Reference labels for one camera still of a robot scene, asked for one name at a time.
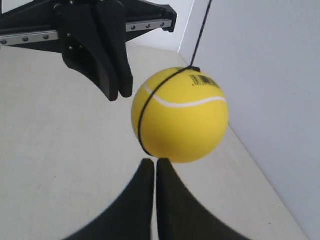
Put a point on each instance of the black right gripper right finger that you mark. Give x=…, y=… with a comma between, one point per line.
x=180, y=216

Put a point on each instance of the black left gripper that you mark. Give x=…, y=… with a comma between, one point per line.
x=76, y=28

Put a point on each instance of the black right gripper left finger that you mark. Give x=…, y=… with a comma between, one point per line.
x=129, y=217

